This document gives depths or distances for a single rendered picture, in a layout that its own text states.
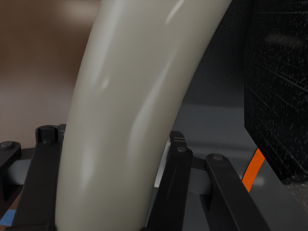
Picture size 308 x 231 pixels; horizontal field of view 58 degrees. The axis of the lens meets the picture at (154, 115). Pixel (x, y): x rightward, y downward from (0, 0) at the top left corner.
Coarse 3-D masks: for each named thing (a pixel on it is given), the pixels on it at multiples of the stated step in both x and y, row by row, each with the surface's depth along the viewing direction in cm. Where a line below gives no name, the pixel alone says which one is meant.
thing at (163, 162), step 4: (168, 140) 15; (168, 144) 15; (168, 148) 15; (164, 152) 15; (168, 152) 15; (164, 156) 15; (164, 160) 15; (160, 164) 16; (164, 164) 16; (160, 168) 16; (164, 168) 16; (160, 172) 16; (156, 176) 16; (160, 176) 16; (156, 180) 16; (160, 180) 16; (156, 184) 16
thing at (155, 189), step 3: (153, 189) 105; (156, 189) 105; (153, 192) 103; (156, 192) 103; (153, 195) 102; (153, 198) 100; (150, 201) 98; (153, 201) 99; (150, 204) 97; (150, 207) 95; (150, 210) 94; (147, 216) 91; (147, 219) 90; (147, 222) 88
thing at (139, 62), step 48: (144, 0) 6; (192, 0) 6; (96, 48) 7; (144, 48) 6; (192, 48) 6; (96, 96) 7; (144, 96) 7; (96, 144) 7; (144, 144) 7; (96, 192) 7; (144, 192) 8
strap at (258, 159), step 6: (258, 150) 107; (258, 156) 108; (252, 162) 109; (258, 162) 109; (252, 168) 110; (258, 168) 110; (246, 174) 111; (252, 174) 111; (246, 180) 112; (252, 180) 112; (246, 186) 113
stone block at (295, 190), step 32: (256, 0) 83; (288, 0) 61; (256, 32) 79; (288, 32) 58; (256, 64) 75; (288, 64) 56; (256, 96) 72; (288, 96) 54; (256, 128) 69; (288, 128) 53; (288, 160) 51
